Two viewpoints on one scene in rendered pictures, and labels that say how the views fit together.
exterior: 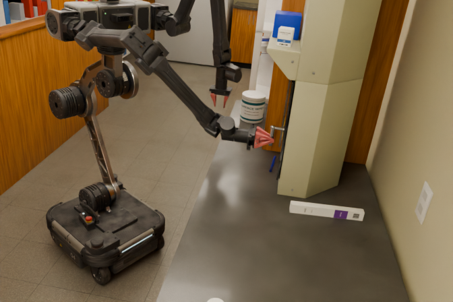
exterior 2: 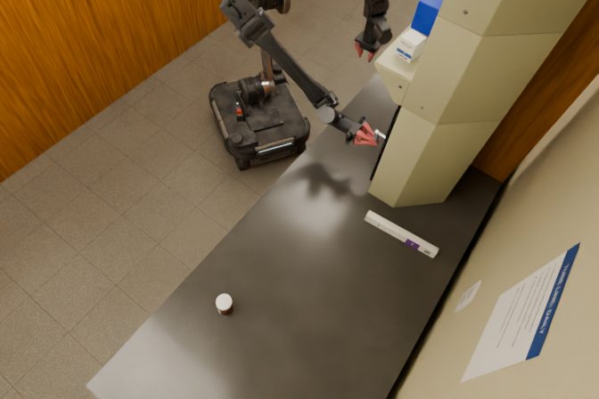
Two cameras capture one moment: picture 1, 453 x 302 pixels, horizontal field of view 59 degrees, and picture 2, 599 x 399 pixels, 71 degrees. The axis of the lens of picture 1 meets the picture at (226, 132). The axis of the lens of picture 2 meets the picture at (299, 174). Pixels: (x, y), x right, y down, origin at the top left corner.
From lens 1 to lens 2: 0.73 m
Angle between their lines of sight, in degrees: 36
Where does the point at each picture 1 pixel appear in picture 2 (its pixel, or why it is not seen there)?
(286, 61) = (394, 83)
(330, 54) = (445, 97)
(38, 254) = (201, 121)
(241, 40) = not seen: outside the picture
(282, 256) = (322, 267)
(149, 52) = (250, 25)
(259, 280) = (284, 284)
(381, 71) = (560, 99)
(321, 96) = (425, 133)
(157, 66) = (258, 41)
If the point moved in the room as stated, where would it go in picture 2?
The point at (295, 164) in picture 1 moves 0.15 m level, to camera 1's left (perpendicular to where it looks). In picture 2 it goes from (388, 177) to (349, 158)
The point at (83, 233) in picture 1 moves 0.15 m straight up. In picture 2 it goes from (232, 122) to (231, 106)
